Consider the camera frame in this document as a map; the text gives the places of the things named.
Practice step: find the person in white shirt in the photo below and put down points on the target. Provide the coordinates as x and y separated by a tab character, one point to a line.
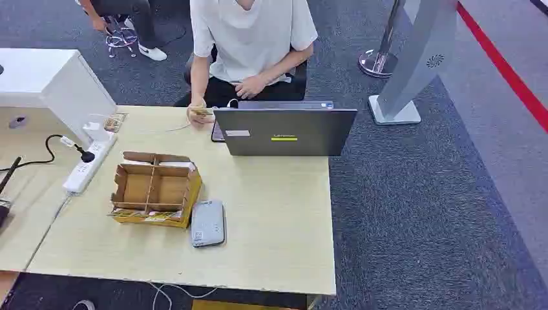
252	38

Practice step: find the red floor tape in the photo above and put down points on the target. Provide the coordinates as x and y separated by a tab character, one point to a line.
505	68

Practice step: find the grey kiosk stand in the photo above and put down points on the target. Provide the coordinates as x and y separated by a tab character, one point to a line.
417	64

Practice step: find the person's right hand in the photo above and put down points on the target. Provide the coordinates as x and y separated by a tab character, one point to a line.
198	116

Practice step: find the stack of cards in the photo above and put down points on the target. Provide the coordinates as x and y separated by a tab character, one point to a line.
113	123

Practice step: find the white cabinet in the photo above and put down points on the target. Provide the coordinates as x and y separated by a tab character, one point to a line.
55	83

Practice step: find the grey card reader device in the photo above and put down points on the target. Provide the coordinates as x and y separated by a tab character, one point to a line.
208	223

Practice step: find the white power strip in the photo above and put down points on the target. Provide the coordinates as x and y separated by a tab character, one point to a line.
89	164

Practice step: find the person's left hand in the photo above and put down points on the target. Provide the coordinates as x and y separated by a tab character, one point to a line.
249	87

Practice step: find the person's hand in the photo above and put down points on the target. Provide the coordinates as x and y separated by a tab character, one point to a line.
198	116
249	87

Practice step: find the black handheld device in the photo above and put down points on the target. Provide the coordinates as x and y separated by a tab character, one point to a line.
4	201

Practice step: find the wooden divided card box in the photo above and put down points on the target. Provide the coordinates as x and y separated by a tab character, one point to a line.
155	189

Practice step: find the grey laptop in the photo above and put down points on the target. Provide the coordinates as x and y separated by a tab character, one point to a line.
284	130

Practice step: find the pale side desk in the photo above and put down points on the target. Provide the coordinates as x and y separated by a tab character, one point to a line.
25	192

